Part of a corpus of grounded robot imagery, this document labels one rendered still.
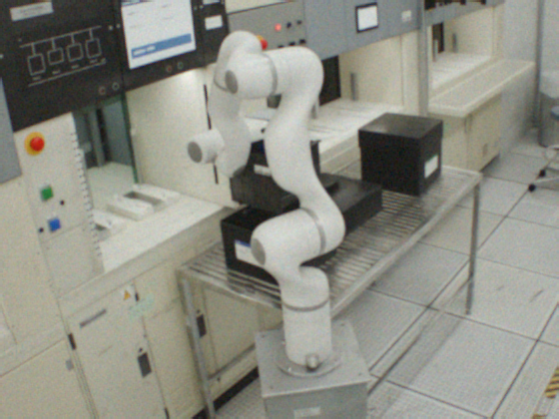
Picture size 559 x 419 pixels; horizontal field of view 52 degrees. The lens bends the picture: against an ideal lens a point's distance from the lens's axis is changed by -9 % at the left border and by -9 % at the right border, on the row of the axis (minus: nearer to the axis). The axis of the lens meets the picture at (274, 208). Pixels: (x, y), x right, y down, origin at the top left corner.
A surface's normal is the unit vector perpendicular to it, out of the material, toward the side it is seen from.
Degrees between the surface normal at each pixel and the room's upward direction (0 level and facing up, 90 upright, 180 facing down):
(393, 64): 90
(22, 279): 90
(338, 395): 90
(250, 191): 89
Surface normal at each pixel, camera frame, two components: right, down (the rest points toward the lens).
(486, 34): -0.62, 0.38
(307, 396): 0.11, 0.41
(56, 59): 0.77, 0.20
